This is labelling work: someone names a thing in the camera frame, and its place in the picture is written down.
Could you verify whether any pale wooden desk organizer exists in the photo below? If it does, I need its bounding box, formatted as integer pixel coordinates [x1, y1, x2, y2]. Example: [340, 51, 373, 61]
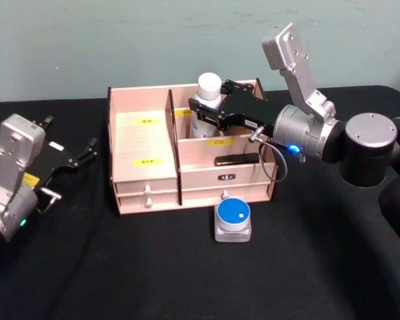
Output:
[106, 78, 277, 217]

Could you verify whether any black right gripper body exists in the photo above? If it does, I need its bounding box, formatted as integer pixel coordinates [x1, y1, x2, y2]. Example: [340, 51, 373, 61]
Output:
[221, 89, 283, 137]

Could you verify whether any small wooden drawer with knob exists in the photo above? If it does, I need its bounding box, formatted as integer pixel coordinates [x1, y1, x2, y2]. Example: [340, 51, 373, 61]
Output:
[113, 177, 179, 197]
[117, 194, 180, 215]

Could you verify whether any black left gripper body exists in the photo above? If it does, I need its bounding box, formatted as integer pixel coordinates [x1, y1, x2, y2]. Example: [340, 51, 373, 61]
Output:
[23, 139, 80, 191]

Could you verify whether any white cylindrical bottle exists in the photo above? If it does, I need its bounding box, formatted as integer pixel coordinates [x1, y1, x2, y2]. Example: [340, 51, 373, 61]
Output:
[189, 72, 223, 139]

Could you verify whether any wide wooden drawer with knob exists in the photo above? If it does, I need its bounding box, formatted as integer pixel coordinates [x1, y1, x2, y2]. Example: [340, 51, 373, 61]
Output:
[181, 182, 273, 205]

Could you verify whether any clear jar with blue lid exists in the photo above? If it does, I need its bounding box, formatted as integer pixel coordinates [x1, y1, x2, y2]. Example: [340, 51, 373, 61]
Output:
[214, 197, 253, 243]

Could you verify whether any slim black bar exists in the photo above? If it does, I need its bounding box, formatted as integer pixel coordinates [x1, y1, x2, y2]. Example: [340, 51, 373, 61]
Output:
[214, 153, 259, 167]

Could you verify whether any black table cloth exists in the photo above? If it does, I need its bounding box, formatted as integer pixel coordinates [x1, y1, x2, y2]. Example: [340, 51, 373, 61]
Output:
[0, 85, 400, 320]

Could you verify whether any right gripper thin dark cable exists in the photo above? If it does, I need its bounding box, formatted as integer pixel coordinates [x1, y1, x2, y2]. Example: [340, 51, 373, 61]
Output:
[248, 125, 307, 183]

